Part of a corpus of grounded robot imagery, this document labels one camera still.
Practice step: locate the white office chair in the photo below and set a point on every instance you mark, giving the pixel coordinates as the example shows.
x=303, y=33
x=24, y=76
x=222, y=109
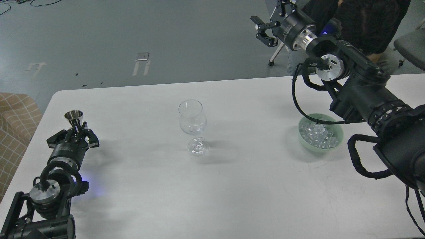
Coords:
x=277, y=53

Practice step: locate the seated person in black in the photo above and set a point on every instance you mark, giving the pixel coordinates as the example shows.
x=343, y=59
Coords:
x=369, y=25

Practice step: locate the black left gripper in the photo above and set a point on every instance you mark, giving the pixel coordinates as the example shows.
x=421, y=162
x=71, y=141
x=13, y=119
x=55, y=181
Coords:
x=68, y=151

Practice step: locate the grey office chair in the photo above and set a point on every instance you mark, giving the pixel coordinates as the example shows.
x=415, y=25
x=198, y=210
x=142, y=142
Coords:
x=411, y=46

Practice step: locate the clear wine glass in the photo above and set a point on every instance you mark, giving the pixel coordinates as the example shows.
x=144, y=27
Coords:
x=193, y=121

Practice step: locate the clear ice cubes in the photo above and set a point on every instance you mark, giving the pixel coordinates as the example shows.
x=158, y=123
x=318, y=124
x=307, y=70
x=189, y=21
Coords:
x=320, y=136

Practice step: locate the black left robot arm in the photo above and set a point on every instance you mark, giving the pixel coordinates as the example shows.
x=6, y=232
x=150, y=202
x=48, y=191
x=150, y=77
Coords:
x=44, y=212

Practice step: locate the green bowl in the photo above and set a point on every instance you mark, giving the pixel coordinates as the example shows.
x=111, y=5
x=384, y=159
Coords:
x=338, y=129

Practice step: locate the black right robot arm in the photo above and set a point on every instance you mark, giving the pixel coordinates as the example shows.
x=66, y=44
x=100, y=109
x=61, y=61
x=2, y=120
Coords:
x=339, y=37

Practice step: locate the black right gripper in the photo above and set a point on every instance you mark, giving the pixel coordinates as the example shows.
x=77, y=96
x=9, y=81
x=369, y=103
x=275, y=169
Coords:
x=292, y=28

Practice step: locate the steel double jigger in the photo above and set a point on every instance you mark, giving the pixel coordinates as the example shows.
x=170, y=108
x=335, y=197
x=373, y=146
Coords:
x=74, y=117

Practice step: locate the beige checkered cushion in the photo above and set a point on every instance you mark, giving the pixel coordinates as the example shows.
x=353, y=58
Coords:
x=19, y=119

